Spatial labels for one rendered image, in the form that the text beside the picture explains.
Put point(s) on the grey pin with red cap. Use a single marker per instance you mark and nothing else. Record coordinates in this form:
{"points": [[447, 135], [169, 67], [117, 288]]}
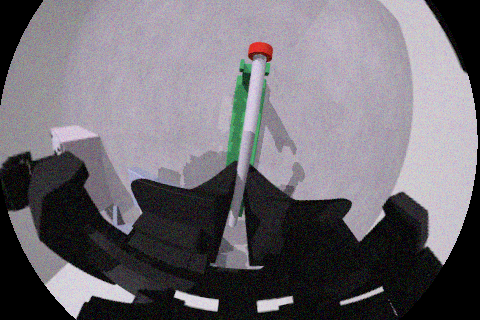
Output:
{"points": [[259, 53]]}

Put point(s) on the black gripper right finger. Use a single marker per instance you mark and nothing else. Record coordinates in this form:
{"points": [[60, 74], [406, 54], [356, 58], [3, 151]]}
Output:
{"points": [[269, 214]]}

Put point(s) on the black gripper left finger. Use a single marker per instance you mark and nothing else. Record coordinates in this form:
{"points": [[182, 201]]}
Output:
{"points": [[205, 206]]}

